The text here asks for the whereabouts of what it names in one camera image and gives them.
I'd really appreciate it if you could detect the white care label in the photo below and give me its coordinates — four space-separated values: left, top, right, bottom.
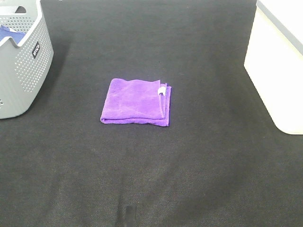
157 86 167 96

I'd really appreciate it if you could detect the white storage box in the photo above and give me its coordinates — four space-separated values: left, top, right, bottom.
244 0 303 135

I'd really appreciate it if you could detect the blue cloth in basket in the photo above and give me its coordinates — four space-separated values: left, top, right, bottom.
0 25 26 44

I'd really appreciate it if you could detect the grey perforated laundry basket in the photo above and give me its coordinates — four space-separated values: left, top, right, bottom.
0 0 53 119

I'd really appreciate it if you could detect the purple towel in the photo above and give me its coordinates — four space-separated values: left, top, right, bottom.
100 79 171 127

